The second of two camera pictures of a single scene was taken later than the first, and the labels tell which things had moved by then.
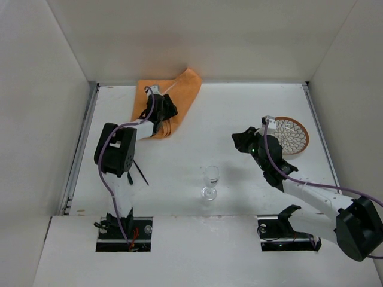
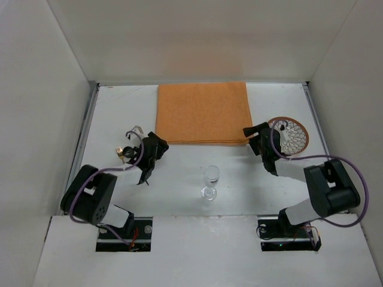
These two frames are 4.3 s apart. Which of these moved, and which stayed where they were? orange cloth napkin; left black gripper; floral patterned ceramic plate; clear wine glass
Moved: left black gripper; orange cloth napkin
Stayed: clear wine glass; floral patterned ceramic plate
